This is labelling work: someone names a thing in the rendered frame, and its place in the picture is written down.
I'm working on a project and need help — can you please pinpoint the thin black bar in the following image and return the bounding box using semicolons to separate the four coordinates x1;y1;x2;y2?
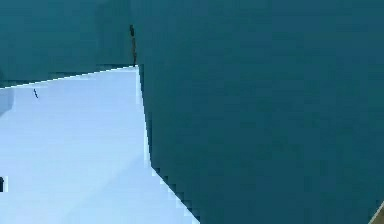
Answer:
128;24;138;68

